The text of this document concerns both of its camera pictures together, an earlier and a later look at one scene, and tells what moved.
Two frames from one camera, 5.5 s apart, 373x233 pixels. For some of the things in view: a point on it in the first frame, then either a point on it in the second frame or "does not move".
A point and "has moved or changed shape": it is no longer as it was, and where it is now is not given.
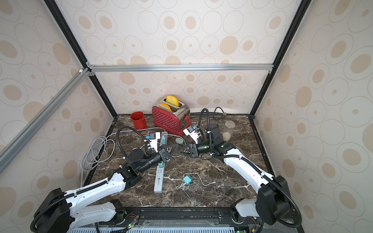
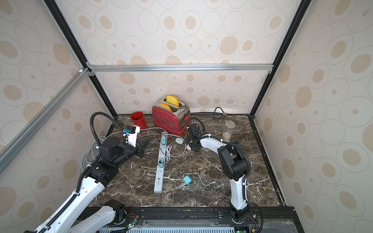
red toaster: [175, 121] does not move
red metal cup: [140, 122] does not move
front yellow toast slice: [164, 106] does not move
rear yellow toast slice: [172, 100] does not move
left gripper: [166, 156] → [141, 147]
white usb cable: [187, 185] has moved or changed shape
